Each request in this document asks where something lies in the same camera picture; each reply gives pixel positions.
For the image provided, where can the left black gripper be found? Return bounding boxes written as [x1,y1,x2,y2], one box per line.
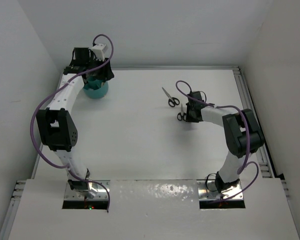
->
[85,55,113,81]

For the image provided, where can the black scissors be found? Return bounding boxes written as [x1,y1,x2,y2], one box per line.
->
[162,87,180,108]
[176,103,187,122]

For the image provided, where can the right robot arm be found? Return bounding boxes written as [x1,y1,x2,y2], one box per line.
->
[185,91,265,193]

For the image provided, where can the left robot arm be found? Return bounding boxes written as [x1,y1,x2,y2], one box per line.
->
[35,43,114,199]

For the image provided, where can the teal divided pen holder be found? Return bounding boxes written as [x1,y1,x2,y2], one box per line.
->
[83,77,109,99]

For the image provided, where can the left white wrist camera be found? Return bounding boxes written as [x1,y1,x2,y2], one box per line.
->
[90,43,108,62]

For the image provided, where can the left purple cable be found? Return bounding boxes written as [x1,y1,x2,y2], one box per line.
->
[29,33,115,213]

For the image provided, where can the purple cable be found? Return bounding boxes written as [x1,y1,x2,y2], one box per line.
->
[175,80,261,203]
[29,33,115,213]

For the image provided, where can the aluminium table frame rail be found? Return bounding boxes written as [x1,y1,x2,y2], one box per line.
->
[111,65,240,71]

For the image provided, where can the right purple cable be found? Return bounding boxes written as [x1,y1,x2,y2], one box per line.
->
[175,80,261,203]

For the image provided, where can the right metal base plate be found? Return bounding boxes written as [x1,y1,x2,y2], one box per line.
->
[197,179,244,201]

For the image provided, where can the metal base plate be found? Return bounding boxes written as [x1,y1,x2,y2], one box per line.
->
[63,180,109,201]
[197,179,244,201]

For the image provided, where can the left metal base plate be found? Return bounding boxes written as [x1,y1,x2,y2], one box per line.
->
[63,180,109,201]

